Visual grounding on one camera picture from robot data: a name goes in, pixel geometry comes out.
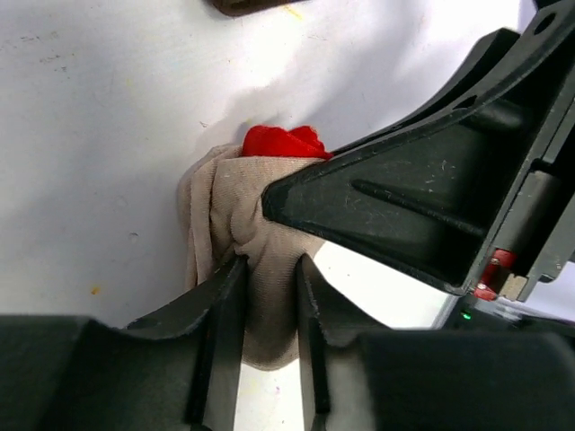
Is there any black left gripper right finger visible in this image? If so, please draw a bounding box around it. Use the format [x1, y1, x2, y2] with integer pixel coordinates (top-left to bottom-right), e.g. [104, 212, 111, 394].
[296, 256, 574, 430]

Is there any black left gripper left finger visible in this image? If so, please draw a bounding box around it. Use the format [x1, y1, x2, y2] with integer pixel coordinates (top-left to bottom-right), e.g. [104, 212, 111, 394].
[1, 257, 248, 430]

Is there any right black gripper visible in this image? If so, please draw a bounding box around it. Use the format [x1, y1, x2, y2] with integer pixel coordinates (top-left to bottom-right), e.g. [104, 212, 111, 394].
[262, 1, 574, 327]

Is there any beige red reindeer sock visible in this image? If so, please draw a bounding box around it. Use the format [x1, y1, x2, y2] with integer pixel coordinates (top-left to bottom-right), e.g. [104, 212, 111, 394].
[178, 125, 332, 371]

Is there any mustard yellow striped sock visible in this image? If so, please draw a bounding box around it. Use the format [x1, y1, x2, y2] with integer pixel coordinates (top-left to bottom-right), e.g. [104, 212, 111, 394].
[208, 0, 299, 17]

